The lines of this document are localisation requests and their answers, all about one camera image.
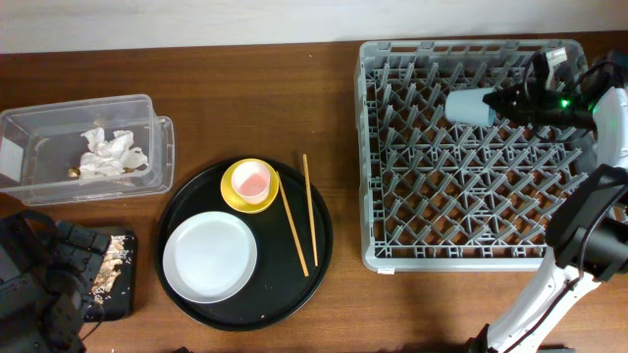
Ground clear plastic waste bin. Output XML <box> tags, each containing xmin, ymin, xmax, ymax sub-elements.
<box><xmin>1</xmin><ymin>94</ymin><xmax>175</xmax><ymax>206</ymax></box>

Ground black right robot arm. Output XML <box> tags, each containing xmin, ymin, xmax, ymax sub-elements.
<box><xmin>465</xmin><ymin>49</ymin><xmax>627</xmax><ymax>352</ymax></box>

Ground round black tray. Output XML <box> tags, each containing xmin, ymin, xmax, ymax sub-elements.
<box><xmin>154</xmin><ymin>158</ymin><xmax>334</xmax><ymax>331</ymax></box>

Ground grey round plate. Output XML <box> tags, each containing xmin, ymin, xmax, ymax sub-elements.
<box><xmin>162</xmin><ymin>212</ymin><xmax>258</xmax><ymax>304</ymax></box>

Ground white napkin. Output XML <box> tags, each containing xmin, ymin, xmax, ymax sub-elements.
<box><xmin>78</xmin><ymin>127</ymin><xmax>148</xmax><ymax>179</ymax></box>

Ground black rectangular tray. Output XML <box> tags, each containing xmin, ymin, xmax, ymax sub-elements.
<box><xmin>84</xmin><ymin>227</ymin><xmax>137</xmax><ymax>323</ymax></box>

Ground food scraps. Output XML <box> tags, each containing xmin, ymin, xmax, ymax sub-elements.
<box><xmin>91</xmin><ymin>235</ymin><xmax>131</xmax><ymax>304</ymax></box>

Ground wooden chopstick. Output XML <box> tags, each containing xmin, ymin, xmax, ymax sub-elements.
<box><xmin>276</xmin><ymin>172</ymin><xmax>309</xmax><ymax>277</ymax></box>
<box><xmin>302</xmin><ymin>154</ymin><xmax>319</xmax><ymax>267</ymax></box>

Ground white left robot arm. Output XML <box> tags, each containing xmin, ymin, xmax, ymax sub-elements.
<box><xmin>1</xmin><ymin>210</ymin><xmax>111</xmax><ymax>352</ymax></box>

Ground yellow saucer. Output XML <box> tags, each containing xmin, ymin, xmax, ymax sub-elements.
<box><xmin>220</xmin><ymin>158</ymin><xmax>279</xmax><ymax>214</ymax></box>

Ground grey plastic dishwasher rack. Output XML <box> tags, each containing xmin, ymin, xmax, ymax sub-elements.
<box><xmin>354</xmin><ymin>39</ymin><xmax>595</xmax><ymax>273</ymax></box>

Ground light blue cup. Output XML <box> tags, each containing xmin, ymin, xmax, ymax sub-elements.
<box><xmin>445</xmin><ymin>88</ymin><xmax>497</xmax><ymax>127</ymax></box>

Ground pink cup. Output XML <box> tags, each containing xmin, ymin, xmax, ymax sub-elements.
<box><xmin>231</xmin><ymin>161</ymin><xmax>271</xmax><ymax>205</ymax></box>

